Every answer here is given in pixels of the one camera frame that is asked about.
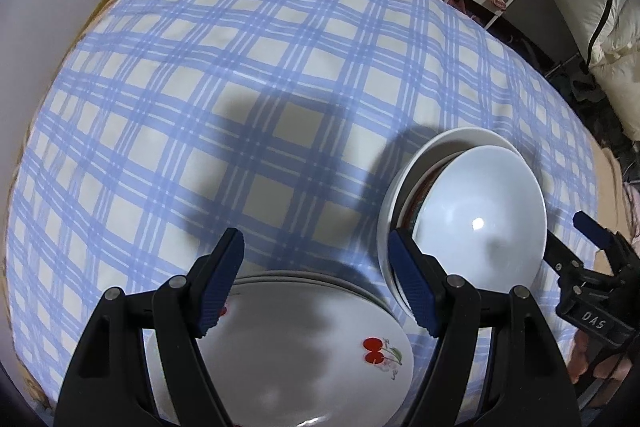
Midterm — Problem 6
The blue plaid tablecloth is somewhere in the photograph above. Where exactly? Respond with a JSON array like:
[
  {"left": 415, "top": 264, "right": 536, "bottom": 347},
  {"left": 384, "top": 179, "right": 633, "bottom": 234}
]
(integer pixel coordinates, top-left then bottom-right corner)
[{"left": 5, "top": 0, "right": 601, "bottom": 418}]

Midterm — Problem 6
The large white bowl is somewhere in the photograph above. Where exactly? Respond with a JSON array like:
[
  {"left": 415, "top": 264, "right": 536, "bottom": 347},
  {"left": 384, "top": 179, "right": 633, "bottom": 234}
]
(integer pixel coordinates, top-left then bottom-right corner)
[{"left": 377, "top": 127, "right": 523, "bottom": 308}]

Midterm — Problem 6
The person's right hand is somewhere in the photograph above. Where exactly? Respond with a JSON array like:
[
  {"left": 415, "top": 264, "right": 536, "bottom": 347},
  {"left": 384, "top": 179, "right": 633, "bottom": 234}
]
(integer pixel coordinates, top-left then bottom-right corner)
[{"left": 570, "top": 332, "right": 633, "bottom": 388}]

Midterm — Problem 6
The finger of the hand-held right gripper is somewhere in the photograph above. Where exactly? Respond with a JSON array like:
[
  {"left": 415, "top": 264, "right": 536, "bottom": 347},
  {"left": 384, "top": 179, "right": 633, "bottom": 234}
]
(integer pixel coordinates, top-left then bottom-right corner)
[
  {"left": 542, "top": 229, "right": 583, "bottom": 280},
  {"left": 572, "top": 211, "right": 638, "bottom": 275}
]

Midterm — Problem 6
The cream padded duvet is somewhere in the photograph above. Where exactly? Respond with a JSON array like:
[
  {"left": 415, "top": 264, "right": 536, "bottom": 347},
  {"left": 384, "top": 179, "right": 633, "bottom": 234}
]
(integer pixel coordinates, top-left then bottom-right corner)
[{"left": 545, "top": 0, "right": 640, "bottom": 92}]

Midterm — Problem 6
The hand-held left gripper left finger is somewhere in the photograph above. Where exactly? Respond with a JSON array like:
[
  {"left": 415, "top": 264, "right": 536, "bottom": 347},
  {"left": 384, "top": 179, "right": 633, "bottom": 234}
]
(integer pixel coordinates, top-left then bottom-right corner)
[{"left": 52, "top": 228, "right": 246, "bottom": 427}]

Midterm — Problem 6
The black cable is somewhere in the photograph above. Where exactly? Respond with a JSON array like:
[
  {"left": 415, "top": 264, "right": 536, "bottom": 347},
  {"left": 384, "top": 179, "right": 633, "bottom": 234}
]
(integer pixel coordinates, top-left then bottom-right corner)
[{"left": 582, "top": 0, "right": 623, "bottom": 72}]

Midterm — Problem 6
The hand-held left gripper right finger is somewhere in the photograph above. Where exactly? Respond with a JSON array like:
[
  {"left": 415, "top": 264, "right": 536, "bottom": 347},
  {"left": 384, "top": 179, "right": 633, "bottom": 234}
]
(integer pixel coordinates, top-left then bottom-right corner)
[{"left": 389, "top": 229, "right": 583, "bottom": 427}]

